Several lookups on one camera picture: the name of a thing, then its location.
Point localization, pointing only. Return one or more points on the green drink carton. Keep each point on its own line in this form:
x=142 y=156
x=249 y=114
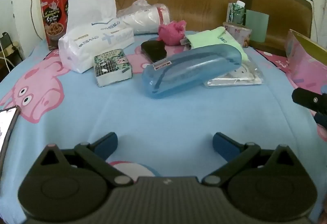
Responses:
x=235 y=13

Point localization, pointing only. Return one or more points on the white tissue pack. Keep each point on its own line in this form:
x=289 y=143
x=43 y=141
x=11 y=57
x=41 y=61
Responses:
x=94 y=37

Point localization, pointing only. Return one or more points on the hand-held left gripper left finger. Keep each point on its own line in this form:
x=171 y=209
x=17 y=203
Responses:
x=107 y=144

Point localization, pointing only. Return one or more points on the translucent green cup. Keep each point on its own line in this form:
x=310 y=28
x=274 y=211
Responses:
x=258 y=26

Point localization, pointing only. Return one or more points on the instant noodle cup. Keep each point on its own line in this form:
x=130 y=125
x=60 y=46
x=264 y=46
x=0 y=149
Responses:
x=238 y=33

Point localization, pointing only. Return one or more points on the clear zip bag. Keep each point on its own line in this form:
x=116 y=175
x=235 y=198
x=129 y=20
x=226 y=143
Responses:
x=242 y=74

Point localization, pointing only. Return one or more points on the smartphone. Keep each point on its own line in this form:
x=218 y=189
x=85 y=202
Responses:
x=7 y=129

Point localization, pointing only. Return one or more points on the blue printed blanket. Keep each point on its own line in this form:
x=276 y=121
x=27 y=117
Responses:
x=166 y=111

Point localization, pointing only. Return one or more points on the blue transparent case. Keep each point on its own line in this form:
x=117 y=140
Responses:
x=189 y=70

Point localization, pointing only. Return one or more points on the bagged paper cup stack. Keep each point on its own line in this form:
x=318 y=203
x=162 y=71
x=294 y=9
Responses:
x=145 y=18

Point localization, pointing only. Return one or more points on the brown chair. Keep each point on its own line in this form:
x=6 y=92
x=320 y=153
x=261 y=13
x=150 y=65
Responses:
x=281 y=4

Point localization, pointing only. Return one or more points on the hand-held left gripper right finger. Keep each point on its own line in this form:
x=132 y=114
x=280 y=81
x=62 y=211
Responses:
x=222 y=144

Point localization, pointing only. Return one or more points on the red cereal box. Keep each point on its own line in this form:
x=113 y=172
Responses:
x=52 y=19

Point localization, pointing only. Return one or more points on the green patterned tissue pack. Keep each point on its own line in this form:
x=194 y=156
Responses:
x=112 y=68

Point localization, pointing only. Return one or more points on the pink storage box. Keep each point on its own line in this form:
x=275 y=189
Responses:
x=304 y=60

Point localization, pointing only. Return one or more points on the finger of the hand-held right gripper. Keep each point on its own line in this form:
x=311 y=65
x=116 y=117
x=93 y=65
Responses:
x=306 y=100
x=321 y=119

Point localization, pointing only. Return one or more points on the black pouch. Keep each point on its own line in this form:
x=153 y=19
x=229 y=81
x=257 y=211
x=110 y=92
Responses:
x=153 y=51

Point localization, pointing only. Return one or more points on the pink plush cloth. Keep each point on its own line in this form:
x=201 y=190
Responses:
x=171 y=32

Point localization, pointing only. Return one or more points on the pink printed cloth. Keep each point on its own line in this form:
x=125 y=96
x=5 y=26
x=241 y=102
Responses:
x=270 y=56

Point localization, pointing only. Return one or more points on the light green cloth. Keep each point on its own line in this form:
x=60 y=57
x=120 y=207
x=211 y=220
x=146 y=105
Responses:
x=207 y=36

